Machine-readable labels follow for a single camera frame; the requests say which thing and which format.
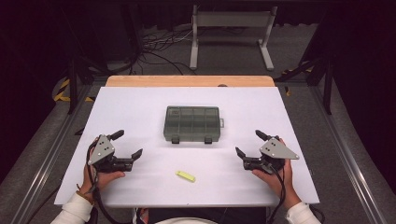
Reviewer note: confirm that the white metal stand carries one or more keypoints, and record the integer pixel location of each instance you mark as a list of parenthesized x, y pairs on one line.
[(232, 19)]

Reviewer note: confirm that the person's torso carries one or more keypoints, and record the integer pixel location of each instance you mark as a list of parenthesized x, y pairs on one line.
[(202, 216)]

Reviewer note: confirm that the small yellow stick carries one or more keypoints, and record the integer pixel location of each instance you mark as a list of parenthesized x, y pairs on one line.
[(185, 176)]

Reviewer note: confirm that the black metal stand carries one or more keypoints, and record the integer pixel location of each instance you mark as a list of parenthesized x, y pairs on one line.
[(327, 90), (73, 87)]

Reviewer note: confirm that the person's left hand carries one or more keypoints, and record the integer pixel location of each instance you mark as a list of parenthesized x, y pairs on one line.
[(104, 179)]

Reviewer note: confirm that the yellow black floor tape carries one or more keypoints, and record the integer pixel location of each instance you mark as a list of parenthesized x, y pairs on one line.
[(62, 90)]

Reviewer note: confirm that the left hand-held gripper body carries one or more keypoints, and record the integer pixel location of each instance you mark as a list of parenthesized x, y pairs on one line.
[(101, 151)]

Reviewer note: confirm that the wooden table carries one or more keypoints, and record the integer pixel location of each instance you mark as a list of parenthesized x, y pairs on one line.
[(186, 81)]

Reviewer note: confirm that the white table board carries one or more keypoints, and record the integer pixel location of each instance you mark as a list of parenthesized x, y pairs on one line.
[(186, 155)]

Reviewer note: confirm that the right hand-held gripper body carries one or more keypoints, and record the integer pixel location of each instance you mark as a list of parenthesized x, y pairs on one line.
[(275, 150)]

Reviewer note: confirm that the grey plastic compartment box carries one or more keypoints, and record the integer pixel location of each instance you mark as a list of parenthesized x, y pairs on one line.
[(191, 123)]

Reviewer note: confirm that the aluminium floor rail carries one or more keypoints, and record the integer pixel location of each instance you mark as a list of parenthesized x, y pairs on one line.
[(348, 155), (49, 155)]

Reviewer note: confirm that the person's right hand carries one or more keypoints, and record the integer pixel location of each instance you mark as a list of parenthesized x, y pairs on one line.
[(278, 182)]

